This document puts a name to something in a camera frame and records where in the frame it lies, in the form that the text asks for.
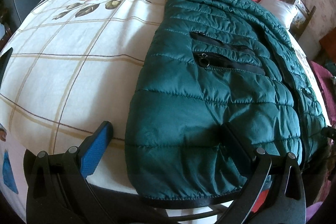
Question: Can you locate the floral checked bed quilt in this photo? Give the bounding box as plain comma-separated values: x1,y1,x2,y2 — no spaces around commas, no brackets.
1,0,335,223

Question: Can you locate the white pillow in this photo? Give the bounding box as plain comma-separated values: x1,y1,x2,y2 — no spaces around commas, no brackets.
259,0,298,30

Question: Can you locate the dark green puffer jacket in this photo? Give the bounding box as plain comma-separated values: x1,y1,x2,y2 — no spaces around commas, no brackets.
125,0,327,201

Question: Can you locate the wooden chair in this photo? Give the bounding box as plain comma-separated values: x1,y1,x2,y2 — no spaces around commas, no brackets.
287,0,316,40

